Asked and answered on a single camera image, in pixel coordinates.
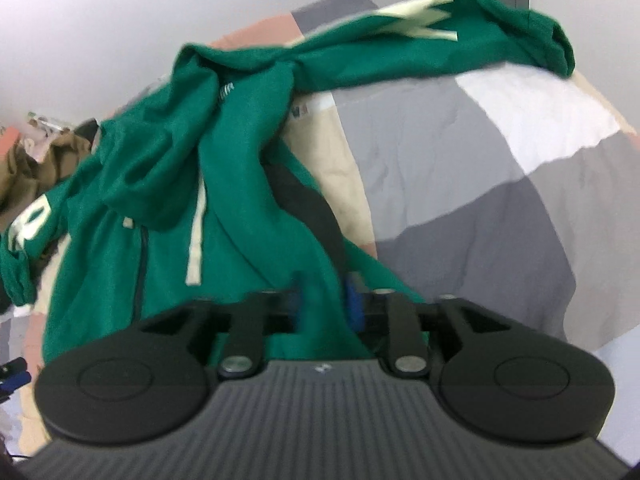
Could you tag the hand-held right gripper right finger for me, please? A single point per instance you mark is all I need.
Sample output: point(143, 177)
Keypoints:
point(400, 330)

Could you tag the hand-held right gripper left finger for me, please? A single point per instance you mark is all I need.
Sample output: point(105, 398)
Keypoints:
point(250, 330)

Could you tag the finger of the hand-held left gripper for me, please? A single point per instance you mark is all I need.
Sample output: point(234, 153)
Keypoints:
point(14, 365)
point(19, 381)

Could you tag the green hoodie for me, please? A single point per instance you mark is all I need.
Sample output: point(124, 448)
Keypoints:
point(240, 135)

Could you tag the patchwork bed blanket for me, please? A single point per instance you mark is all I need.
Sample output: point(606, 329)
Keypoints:
point(450, 185)

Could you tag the khaki brown jacket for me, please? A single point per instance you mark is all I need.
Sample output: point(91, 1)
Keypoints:
point(45, 165)

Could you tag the pink box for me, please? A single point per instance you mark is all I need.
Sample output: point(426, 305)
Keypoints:
point(7, 142)

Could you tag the clear plastic package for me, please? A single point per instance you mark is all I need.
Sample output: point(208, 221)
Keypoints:
point(45, 122)

